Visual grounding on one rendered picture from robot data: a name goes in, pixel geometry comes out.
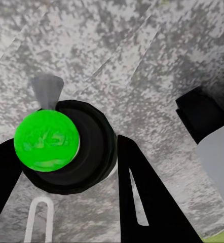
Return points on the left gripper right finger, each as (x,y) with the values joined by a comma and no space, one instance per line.
(167,223)

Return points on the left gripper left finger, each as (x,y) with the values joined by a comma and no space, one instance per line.
(10,170)

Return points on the insectifuge atomizer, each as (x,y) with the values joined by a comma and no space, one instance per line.
(68,146)

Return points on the garden chair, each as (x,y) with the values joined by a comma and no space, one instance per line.
(31,216)

